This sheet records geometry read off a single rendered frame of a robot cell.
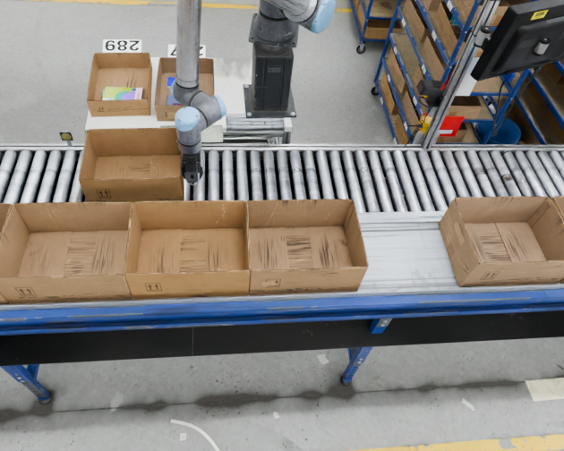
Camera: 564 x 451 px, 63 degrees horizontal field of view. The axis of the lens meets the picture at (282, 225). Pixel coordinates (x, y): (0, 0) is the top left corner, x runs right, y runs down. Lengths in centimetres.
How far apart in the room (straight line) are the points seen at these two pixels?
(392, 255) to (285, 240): 41
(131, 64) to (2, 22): 226
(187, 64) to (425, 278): 118
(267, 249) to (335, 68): 266
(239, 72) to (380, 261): 141
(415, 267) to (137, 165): 128
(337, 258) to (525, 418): 145
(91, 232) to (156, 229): 23
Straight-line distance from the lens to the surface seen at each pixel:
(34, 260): 183
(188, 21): 176
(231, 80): 265
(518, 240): 208
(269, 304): 159
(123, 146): 221
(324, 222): 180
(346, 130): 358
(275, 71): 230
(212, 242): 174
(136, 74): 270
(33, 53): 441
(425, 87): 225
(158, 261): 172
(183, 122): 177
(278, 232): 177
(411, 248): 187
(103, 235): 182
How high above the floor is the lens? 233
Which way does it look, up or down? 54 degrees down
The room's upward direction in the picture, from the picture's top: 8 degrees clockwise
